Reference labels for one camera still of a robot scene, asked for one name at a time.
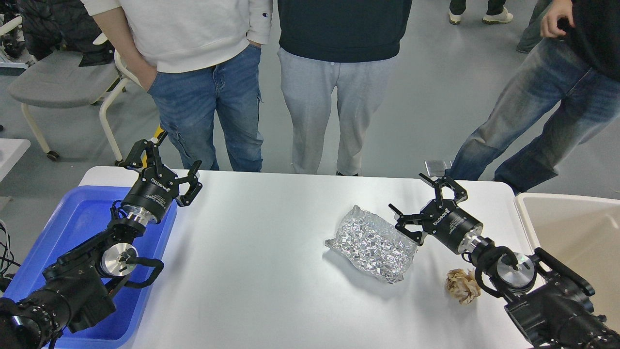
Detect silver foil bag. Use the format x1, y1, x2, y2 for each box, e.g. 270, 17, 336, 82
324, 205, 417, 284

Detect person in white sweatshirt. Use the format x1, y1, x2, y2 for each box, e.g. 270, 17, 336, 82
83, 0, 273, 172

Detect small metal floor plate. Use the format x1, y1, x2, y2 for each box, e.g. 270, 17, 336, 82
424, 160, 452, 177

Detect grey chair with white frame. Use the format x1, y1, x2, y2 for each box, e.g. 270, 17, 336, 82
8, 51, 139, 165

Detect beige plastic bin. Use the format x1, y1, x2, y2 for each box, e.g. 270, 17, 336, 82
515, 193, 620, 331

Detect distant person's legs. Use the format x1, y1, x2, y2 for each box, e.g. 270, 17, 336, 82
448, 0, 514, 26

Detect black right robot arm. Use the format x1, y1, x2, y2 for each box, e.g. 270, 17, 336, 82
389, 174, 620, 349

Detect crumpled brown paper ball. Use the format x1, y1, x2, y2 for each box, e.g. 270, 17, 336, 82
445, 268, 482, 305

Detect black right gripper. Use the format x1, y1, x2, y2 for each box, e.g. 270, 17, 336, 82
388, 173, 484, 255

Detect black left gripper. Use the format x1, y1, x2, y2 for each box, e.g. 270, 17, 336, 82
117, 139, 203, 224

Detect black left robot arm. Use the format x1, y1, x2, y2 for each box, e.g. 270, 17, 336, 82
1, 133, 203, 349

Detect person in grey sweatpants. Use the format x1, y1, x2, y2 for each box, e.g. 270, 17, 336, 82
277, 0, 412, 176

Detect black jacket on chair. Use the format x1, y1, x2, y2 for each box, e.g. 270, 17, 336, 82
17, 0, 114, 67

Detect white side table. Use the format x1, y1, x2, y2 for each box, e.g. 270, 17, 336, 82
0, 138, 31, 181

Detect person in dark jeans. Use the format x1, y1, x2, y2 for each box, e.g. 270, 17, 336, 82
447, 0, 620, 194

